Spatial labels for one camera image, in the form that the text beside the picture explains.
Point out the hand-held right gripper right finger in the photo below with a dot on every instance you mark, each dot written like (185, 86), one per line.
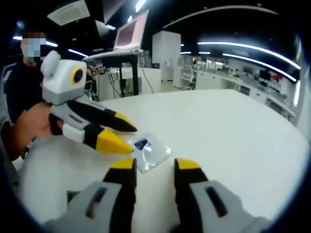
(211, 208)

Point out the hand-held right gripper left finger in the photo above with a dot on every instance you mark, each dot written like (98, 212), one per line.
(104, 208)

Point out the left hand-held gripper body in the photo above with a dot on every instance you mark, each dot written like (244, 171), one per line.
(60, 85)

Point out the small clear skincare sachet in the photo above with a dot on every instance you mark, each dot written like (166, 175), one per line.
(153, 155)

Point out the person's left hand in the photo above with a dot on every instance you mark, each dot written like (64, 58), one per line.
(43, 128)

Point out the person's dark shirt torso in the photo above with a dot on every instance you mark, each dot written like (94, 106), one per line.
(22, 85)

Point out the short ceiling light strip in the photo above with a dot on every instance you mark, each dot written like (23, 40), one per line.
(52, 44)

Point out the black-legged standing desk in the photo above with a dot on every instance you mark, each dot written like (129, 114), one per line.
(134, 72)

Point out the ceiling air conditioner unit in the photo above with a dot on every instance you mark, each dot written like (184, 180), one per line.
(69, 12)

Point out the laptop with pink screen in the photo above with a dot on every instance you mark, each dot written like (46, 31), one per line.
(131, 31)

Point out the white office chair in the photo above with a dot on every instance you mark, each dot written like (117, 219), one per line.
(188, 75)

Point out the long white lab counter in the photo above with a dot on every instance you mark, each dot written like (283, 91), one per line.
(211, 80)

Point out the black background monitor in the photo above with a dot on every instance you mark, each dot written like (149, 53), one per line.
(264, 74)

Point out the long ceiling light strip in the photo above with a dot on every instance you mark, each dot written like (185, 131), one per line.
(243, 46)
(255, 60)

